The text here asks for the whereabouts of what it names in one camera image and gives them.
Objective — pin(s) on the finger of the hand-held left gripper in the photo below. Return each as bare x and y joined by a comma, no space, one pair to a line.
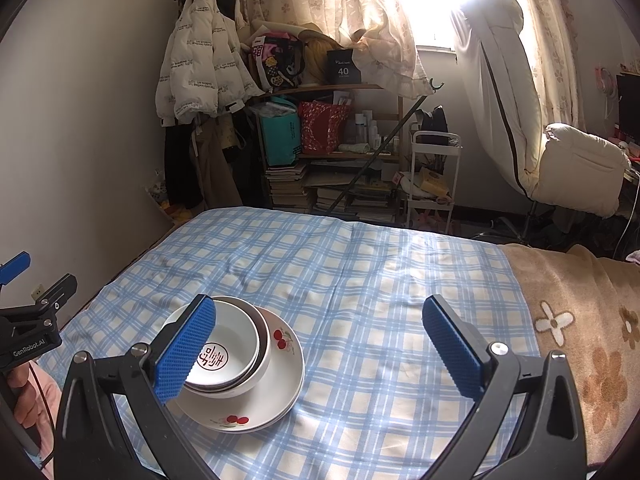
55,292
15,264

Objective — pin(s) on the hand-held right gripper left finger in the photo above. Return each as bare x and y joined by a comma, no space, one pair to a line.
187,350

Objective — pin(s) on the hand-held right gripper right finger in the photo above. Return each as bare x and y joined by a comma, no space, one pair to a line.
452,350

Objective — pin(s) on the large white bowl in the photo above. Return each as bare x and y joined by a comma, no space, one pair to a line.
265,355

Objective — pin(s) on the person's left hand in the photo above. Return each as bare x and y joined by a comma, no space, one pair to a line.
25,400

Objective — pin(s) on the pink clothing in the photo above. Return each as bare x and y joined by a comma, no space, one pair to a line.
47,410

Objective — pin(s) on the blue checked cloth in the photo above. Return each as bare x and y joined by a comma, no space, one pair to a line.
375,335

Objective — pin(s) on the black office chair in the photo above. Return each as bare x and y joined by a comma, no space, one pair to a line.
500,230

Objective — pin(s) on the brown floral blanket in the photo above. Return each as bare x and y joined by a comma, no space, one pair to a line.
575,280

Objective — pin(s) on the printed plastic bag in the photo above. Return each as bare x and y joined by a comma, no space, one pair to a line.
167,200

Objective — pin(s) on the yellow box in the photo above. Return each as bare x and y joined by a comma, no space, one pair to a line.
432,181

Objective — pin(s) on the white trolley cart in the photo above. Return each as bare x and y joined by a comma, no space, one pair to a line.
454,175

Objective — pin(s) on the dark hanging clothes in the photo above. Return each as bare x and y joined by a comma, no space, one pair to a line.
177,160

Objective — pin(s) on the beige hanging trousers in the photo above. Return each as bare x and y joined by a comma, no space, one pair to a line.
212,165

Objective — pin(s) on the stack of books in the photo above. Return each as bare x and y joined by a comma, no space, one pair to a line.
285,185

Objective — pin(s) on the dark metal pole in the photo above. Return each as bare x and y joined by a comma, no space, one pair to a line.
385,147

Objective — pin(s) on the green folded cloth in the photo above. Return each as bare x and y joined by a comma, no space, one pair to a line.
352,148

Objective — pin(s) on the black bag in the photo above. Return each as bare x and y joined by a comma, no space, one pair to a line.
432,120

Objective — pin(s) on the teal shopping bag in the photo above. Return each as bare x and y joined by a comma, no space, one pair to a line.
277,135

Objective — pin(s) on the group of white bottles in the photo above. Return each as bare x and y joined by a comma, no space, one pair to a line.
367,132

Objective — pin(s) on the red gift bag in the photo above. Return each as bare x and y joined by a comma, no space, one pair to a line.
322,127

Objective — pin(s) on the white puffer jacket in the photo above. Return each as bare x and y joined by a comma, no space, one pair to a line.
200,60

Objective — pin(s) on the wooden shelf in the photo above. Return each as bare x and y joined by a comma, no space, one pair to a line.
350,87

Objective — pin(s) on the black monitor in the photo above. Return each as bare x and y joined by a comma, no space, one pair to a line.
629,110

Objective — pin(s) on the black box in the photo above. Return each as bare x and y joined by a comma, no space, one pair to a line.
344,67

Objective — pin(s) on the colourful printed bag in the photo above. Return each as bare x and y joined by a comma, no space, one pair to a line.
277,60

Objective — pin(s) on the floral beige curtain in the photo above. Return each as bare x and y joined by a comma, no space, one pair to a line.
555,60
340,5

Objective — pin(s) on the pink headphones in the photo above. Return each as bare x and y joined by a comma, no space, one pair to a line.
605,80

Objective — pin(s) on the tan fabric bag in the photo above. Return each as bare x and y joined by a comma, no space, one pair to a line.
315,57

